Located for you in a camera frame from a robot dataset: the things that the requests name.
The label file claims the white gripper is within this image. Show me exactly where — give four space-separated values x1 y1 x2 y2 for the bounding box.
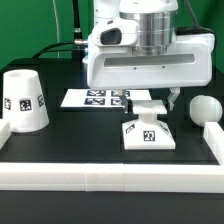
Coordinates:
87 20 214 113

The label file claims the white lamp base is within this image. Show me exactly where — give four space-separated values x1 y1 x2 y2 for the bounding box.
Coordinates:
122 100 176 150

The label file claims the white lamp bulb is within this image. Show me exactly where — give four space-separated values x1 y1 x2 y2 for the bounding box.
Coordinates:
189 95 223 127

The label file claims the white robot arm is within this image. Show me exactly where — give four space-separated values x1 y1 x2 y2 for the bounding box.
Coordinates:
87 0 216 108

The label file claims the white lamp shade cone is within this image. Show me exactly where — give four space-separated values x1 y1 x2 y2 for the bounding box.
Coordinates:
3 69 49 133

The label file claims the white marker sheet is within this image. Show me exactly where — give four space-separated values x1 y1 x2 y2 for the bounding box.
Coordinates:
60 88 155 109

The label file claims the white U-shaped fence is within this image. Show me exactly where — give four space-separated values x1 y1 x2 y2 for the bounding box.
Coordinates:
0 121 224 193

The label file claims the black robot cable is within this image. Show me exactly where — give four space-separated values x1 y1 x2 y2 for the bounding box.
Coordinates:
32 0 89 62

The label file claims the white thin cable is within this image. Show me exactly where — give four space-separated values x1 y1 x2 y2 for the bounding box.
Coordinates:
52 0 62 59

